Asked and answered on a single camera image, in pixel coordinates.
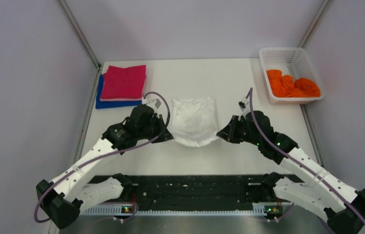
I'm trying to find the folded pink t-shirt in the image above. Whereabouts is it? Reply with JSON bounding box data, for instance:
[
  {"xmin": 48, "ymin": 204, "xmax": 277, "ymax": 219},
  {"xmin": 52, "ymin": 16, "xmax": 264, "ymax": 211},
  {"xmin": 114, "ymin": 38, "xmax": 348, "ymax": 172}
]
[{"xmin": 98, "ymin": 97, "xmax": 143, "ymax": 102}]

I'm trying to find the orange crumpled t-shirt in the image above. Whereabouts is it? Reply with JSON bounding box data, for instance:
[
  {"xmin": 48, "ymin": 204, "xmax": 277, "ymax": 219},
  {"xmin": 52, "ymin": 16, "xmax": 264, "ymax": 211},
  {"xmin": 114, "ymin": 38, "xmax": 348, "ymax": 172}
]
[{"xmin": 266, "ymin": 70, "xmax": 321, "ymax": 98}]

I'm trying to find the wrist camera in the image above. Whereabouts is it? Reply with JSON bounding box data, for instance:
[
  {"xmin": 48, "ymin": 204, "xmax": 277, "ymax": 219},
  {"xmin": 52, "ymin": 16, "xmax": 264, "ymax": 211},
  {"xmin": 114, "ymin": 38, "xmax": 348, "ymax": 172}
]
[
  {"xmin": 238, "ymin": 98, "xmax": 250, "ymax": 113},
  {"xmin": 142, "ymin": 98, "xmax": 162, "ymax": 111}
]

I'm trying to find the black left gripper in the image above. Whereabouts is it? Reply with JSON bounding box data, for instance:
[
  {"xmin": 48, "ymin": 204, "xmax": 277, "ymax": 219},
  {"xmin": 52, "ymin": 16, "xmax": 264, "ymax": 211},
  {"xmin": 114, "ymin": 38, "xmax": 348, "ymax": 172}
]
[{"xmin": 137, "ymin": 114, "xmax": 173, "ymax": 143}]

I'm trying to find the white printed t-shirt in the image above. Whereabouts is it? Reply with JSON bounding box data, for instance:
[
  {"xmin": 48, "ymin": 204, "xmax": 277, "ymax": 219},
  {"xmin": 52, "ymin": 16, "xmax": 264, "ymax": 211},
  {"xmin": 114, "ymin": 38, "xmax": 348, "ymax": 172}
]
[{"xmin": 171, "ymin": 97, "xmax": 219, "ymax": 148}]

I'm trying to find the folded blue t-shirt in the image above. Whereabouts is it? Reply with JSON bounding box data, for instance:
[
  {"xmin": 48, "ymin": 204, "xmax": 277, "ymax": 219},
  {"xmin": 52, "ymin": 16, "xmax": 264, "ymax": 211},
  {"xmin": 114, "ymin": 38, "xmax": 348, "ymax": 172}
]
[{"xmin": 95, "ymin": 74, "xmax": 142, "ymax": 110}]

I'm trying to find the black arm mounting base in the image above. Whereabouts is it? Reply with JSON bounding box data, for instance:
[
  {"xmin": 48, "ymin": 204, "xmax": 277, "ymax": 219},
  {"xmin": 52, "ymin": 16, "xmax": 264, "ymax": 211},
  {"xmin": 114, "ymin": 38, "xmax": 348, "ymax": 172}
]
[{"xmin": 88, "ymin": 174, "xmax": 299, "ymax": 212}]

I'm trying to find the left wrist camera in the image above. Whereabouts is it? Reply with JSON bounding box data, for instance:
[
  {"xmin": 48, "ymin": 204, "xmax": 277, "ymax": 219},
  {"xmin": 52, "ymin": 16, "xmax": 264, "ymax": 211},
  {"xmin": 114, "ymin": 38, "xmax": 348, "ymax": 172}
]
[{"xmin": 142, "ymin": 98, "xmax": 162, "ymax": 111}]

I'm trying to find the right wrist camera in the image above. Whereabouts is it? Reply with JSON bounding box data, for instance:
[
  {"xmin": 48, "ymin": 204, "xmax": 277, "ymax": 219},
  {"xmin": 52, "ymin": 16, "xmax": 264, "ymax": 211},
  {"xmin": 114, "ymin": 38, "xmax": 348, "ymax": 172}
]
[{"xmin": 238, "ymin": 98, "xmax": 250, "ymax": 113}]

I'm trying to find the folded magenta t-shirt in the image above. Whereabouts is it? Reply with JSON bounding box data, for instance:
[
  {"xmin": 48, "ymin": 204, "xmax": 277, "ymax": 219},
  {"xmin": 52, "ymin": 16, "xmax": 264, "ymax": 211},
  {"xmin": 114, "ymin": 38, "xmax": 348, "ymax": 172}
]
[{"xmin": 101, "ymin": 65, "xmax": 147, "ymax": 98}]

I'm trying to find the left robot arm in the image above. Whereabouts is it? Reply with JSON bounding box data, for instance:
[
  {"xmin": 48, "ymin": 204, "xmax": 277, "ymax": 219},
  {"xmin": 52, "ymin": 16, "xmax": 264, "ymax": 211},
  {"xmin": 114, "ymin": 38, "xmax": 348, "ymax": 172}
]
[{"xmin": 34, "ymin": 103, "xmax": 173, "ymax": 229}]

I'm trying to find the white plastic basket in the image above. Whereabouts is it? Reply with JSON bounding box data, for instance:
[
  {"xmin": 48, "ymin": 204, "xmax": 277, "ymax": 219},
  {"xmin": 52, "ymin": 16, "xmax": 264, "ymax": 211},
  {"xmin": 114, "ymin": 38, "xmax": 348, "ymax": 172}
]
[{"xmin": 259, "ymin": 47, "xmax": 325, "ymax": 105}]

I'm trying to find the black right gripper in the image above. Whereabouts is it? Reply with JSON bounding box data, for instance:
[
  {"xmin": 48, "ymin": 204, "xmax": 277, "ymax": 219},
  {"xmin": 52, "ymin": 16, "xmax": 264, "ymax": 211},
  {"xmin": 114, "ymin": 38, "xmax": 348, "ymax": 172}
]
[{"xmin": 217, "ymin": 115, "xmax": 262, "ymax": 146}]

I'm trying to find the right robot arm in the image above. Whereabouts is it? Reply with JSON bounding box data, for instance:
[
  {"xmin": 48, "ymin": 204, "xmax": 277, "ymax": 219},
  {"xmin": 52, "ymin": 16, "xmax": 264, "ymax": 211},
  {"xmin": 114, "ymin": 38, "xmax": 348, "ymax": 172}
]
[{"xmin": 216, "ymin": 111, "xmax": 365, "ymax": 234}]

